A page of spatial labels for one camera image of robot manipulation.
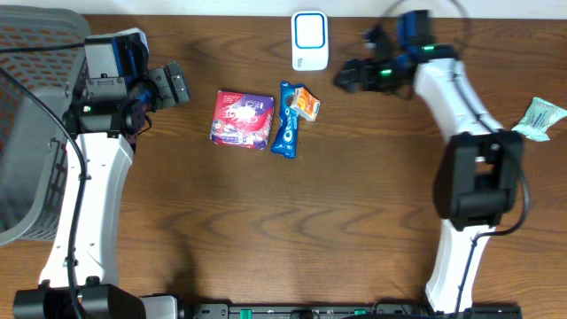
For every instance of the white barcode scanner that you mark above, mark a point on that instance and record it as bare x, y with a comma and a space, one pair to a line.
309, 41

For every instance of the orange Kleenex tissue pack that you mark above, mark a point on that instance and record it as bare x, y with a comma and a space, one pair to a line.
305, 104

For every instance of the grey plastic basket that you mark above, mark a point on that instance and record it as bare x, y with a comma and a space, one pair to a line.
39, 51

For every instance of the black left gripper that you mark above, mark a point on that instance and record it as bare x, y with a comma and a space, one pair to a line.
156, 89

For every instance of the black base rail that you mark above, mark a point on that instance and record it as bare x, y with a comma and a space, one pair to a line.
345, 311

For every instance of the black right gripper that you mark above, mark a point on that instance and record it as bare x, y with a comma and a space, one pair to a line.
362, 75

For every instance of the green wet wipes pack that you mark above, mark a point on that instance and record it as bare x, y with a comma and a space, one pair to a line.
539, 117

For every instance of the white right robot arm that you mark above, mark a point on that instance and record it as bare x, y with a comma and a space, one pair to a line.
480, 171

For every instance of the red purple pad package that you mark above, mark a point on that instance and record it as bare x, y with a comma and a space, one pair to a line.
242, 119

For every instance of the blue Oreo cookie pack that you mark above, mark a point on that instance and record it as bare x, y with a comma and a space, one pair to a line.
286, 141

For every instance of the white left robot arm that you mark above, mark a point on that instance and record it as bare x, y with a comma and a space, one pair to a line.
80, 278

